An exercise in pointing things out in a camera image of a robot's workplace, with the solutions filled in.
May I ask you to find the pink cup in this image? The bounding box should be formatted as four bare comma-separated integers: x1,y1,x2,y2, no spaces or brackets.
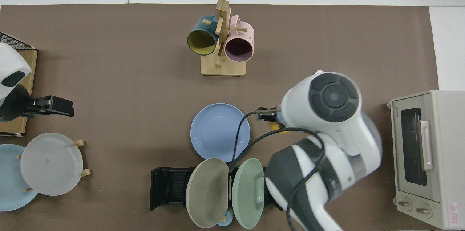
224,15,255,62

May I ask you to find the wire basket with wooden floor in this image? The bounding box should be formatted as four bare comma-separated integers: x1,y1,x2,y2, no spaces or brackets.
0,31,38,138

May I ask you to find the beige plate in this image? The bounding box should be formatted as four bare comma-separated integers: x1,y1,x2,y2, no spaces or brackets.
186,158,230,228

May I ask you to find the dark blue cup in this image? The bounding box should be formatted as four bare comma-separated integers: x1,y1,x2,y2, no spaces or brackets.
187,14,219,56

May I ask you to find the brown table cloth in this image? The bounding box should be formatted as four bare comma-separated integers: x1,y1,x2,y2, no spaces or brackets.
0,3,442,231

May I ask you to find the black dish rack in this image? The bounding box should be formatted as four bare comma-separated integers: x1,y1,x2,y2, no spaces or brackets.
150,167,283,211

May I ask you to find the light blue plate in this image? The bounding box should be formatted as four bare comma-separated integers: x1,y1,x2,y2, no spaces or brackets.
0,144,39,212

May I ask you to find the grey plate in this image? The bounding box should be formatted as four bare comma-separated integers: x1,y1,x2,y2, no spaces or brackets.
20,133,84,196

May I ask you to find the small blue round thing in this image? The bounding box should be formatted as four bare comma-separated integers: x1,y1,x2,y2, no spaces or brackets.
217,207,234,228

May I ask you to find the red yellow apple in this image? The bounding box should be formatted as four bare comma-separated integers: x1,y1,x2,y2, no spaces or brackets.
268,120,289,134

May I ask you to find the pale green plate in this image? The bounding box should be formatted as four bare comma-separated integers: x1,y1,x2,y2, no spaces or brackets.
232,158,266,230

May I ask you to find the wooden cup stand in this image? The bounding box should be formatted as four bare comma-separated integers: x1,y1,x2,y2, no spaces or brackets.
201,0,247,76

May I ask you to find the wooden plate rack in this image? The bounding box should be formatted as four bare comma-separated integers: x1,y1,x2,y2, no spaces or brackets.
16,139,91,193

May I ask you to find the pale toaster oven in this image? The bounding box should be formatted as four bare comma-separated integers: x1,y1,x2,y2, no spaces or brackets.
387,90,465,230

